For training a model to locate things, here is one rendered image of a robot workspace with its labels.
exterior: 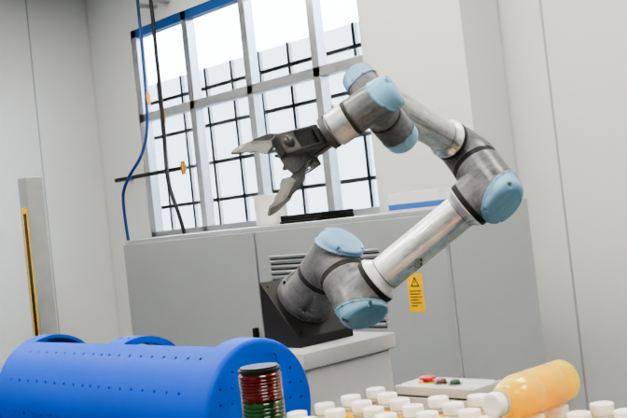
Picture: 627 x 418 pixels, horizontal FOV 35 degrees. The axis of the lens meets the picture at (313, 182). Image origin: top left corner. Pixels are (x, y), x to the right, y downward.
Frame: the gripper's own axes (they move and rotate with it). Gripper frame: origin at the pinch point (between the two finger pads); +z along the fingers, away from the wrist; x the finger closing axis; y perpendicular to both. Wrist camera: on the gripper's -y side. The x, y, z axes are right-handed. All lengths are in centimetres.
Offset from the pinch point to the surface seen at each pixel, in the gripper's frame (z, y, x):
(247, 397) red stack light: 2, -51, -38
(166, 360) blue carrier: 36.3, 5.9, -20.3
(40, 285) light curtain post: 105, 102, 34
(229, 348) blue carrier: 20.6, 0.4, -25.8
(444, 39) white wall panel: -44, 280, 68
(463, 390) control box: -14, 9, -57
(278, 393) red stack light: -1, -49, -40
